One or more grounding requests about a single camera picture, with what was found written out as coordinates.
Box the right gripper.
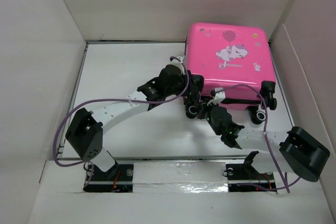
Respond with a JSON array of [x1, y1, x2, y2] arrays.
[[193, 98, 221, 136]]

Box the pink hard-shell suitcase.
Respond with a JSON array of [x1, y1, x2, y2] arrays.
[[185, 23, 277, 124]]

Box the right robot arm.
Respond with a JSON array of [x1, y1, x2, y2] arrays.
[[197, 103, 330, 183]]

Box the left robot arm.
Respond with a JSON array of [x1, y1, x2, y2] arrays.
[[66, 64, 204, 180]]

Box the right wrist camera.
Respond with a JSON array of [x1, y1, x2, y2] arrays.
[[207, 87, 226, 106]]

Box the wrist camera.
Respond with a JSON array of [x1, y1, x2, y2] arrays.
[[207, 87, 226, 106], [170, 56, 184, 72]]

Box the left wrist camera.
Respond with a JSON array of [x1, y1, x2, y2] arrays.
[[170, 56, 184, 72]]

